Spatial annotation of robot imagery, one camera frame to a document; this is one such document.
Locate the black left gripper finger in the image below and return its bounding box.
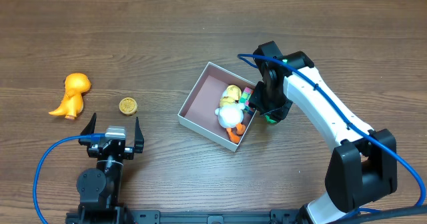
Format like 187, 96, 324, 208
134, 117, 145, 153
81, 113, 97, 135

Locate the green round disc toy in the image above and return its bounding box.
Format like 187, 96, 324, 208
265, 115, 277, 124

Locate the multicoloured puzzle cube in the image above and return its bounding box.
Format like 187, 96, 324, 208
239, 87, 255, 115

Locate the yellow round disc toy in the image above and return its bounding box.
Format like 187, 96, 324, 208
119, 97, 137, 115

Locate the white plush duck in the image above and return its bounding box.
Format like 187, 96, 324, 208
215, 85, 246, 144

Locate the orange toy dinosaur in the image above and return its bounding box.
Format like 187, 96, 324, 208
49, 73, 91, 120

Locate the white box pink interior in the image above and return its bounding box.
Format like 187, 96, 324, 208
177, 62, 256, 152

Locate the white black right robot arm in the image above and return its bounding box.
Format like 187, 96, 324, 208
250, 41, 398, 223

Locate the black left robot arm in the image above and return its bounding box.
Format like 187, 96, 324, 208
65, 114, 144, 224

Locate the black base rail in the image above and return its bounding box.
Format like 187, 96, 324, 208
65, 209, 311, 224

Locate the black thick cable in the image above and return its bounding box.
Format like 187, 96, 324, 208
333, 204, 427, 224

